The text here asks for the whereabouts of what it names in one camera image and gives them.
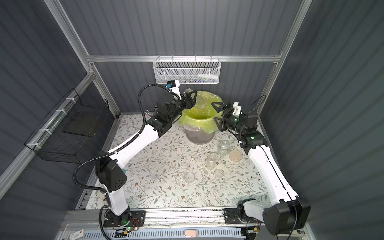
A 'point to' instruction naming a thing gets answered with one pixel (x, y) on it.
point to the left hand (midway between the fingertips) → (196, 93)
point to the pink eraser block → (191, 233)
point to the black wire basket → (70, 134)
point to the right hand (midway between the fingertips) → (214, 109)
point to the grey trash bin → (198, 136)
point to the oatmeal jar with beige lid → (224, 147)
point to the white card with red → (77, 234)
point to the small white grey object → (100, 194)
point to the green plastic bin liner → (202, 115)
